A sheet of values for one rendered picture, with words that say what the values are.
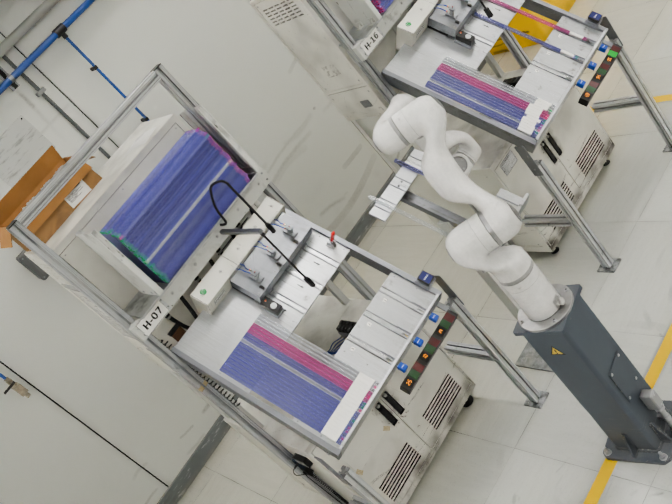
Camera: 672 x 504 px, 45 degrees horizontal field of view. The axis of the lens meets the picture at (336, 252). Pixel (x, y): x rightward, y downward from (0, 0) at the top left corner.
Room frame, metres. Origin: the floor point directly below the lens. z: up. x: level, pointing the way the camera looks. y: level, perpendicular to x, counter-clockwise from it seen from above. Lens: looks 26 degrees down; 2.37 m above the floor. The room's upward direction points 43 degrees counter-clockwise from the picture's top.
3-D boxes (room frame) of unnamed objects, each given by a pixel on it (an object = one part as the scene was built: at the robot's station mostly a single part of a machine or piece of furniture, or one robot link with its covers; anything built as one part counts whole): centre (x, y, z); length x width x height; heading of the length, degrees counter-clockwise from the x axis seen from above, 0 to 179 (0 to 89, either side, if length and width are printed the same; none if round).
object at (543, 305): (2.04, -0.36, 0.79); 0.19 x 0.19 x 0.18
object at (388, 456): (2.92, 0.40, 0.31); 0.70 x 0.65 x 0.62; 114
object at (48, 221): (3.06, 0.52, 1.82); 0.68 x 0.30 x 0.20; 114
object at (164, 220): (2.83, 0.30, 1.52); 0.51 x 0.13 x 0.27; 114
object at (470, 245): (2.05, -0.33, 1.00); 0.19 x 0.12 x 0.24; 73
